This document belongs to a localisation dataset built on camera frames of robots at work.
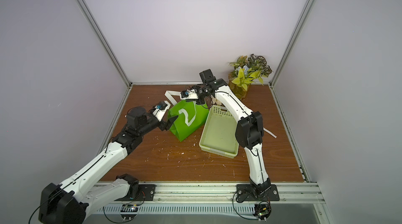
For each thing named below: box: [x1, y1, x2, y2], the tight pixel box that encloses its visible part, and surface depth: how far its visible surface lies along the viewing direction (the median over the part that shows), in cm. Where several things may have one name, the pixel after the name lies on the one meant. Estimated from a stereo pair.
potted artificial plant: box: [227, 53, 274, 101], surface depth 97 cm
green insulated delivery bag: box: [167, 99, 210, 143], surface depth 85 cm
